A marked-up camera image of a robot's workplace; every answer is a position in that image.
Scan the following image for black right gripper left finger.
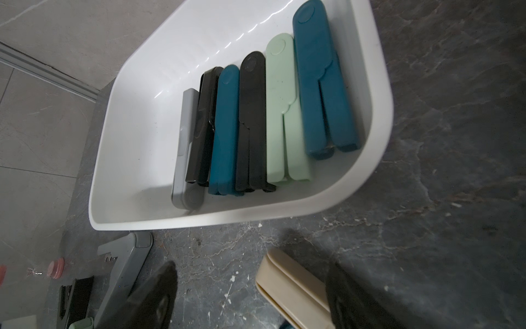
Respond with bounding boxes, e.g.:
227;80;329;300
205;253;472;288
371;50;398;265
96;260;178;328

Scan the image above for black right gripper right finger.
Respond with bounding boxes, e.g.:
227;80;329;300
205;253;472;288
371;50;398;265
325;263;404;329

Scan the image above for grey pliers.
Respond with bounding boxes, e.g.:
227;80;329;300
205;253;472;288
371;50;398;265
171;89;204;212
94;231;153;328

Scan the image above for light green pliers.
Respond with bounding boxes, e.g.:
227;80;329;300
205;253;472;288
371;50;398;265
266;33;313;185
68;317;94;329

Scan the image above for dark teal pliers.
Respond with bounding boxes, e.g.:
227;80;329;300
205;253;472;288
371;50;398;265
293;1;360;160

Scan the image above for beige wooden pliers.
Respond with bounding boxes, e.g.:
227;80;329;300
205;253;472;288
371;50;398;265
256;248;335;328

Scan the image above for grey open pliers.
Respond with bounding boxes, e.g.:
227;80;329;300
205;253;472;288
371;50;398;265
94;231;153;328

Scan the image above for white storage box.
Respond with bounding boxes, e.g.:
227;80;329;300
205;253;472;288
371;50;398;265
88;1;394;231

